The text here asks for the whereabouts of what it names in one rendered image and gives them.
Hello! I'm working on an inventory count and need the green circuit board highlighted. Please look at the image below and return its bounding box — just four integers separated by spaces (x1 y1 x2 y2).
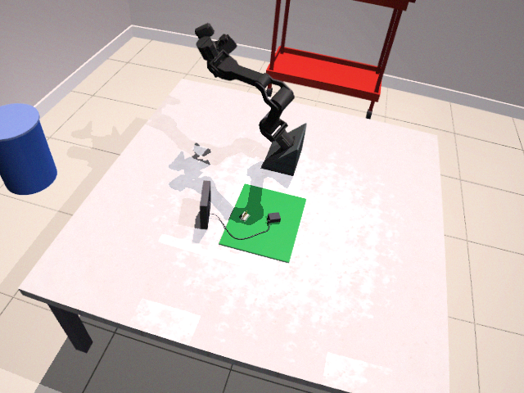
219 184 306 264

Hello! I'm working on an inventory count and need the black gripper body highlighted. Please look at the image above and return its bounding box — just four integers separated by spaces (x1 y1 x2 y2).
195 23 220 52

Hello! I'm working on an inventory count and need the black cooling fan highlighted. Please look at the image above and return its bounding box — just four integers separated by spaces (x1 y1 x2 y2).
199 180 211 230

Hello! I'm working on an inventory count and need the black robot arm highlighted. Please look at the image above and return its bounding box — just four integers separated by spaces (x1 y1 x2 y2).
196 34 296 152

